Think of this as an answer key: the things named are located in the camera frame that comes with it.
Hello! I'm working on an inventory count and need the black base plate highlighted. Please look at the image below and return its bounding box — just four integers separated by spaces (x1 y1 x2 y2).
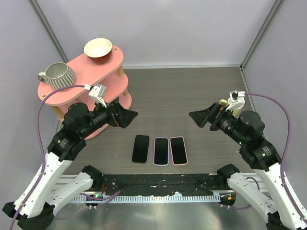
99 173 230 196

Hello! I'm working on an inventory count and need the yellow mug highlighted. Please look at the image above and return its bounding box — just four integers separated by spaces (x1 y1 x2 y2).
219 98 243 117

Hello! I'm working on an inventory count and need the lilac phone case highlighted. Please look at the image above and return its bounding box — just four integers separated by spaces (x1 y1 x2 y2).
153 137 170 166

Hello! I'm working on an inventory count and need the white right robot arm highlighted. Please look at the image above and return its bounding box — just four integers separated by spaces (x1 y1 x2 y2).
189 103 307 230

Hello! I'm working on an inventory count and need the grey striped mug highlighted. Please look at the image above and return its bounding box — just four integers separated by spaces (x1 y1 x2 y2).
38 62 76 90

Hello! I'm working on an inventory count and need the red bowl white inside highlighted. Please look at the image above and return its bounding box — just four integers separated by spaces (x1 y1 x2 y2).
83 38 113 64

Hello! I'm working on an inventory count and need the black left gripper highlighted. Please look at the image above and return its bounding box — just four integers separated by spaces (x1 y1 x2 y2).
82 96 138 137

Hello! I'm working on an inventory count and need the white slotted cable duct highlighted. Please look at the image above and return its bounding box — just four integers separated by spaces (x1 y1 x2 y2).
69 194 221 203

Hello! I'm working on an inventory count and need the pink phone case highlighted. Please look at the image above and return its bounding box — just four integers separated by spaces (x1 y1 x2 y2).
169 136 189 166

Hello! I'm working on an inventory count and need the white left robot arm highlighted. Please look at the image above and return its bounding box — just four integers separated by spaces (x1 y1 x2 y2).
2 101 138 230

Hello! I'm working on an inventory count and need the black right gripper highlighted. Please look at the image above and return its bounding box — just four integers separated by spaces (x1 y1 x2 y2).
189 101 246 144

